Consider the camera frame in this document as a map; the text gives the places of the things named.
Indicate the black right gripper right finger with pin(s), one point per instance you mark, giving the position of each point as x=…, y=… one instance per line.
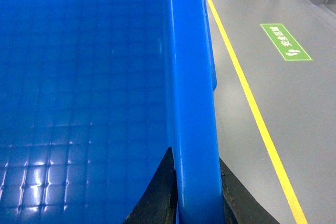
x=239, y=205

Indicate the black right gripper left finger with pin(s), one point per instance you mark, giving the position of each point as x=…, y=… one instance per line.
x=158, y=204

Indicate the large blue plastic crate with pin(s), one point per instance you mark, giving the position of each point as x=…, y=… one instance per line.
x=93, y=93

